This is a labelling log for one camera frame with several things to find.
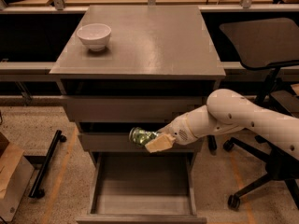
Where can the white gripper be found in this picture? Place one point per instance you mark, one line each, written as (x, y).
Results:
(177, 129)

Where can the green soda can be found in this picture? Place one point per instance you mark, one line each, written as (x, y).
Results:
(141, 137)

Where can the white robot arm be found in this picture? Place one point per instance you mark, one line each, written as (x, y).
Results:
(227, 111)

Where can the grey open bottom drawer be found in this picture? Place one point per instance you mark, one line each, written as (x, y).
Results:
(137, 188)

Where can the grey middle drawer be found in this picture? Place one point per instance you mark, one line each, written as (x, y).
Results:
(119, 142)

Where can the grey drawer cabinet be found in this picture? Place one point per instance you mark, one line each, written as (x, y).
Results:
(153, 52)

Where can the grey top drawer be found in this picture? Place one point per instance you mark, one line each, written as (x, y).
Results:
(127, 109)

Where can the black desk foot bar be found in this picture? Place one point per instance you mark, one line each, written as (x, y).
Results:
(212, 145)

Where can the white ceramic bowl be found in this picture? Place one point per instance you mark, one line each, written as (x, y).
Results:
(94, 36)

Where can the black table leg foot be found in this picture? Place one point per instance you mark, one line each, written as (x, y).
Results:
(36, 191)

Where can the black office chair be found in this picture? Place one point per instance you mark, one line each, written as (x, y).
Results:
(267, 45)

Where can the wooden box on floor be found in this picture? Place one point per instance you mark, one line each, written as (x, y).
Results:
(15, 173)

